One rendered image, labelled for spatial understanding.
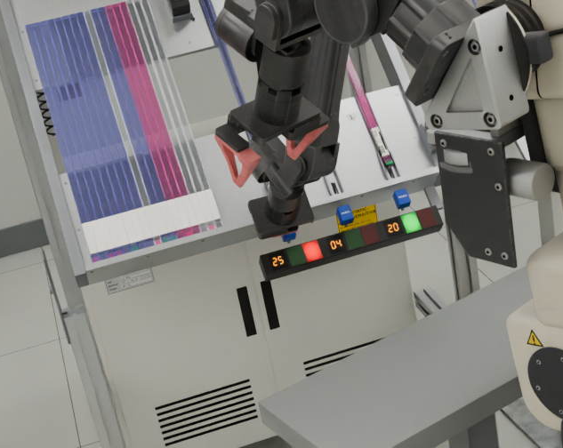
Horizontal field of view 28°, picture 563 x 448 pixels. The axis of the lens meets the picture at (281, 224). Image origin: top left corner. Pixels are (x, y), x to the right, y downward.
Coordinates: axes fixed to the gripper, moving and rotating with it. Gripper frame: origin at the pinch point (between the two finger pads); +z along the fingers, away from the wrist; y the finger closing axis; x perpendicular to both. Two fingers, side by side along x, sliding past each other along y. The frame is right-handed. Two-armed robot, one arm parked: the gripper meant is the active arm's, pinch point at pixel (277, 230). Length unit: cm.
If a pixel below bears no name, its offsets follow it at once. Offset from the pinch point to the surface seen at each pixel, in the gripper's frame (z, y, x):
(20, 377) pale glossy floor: 127, 56, -24
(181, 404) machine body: 58, 20, 12
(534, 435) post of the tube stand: 55, -52, 41
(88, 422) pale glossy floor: 102, 41, 0
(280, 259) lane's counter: 1.4, 0.7, 4.9
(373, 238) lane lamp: 0.8, -16.5, 5.8
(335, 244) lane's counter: 1.0, -9.7, 4.9
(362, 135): -0.1, -21.2, -14.0
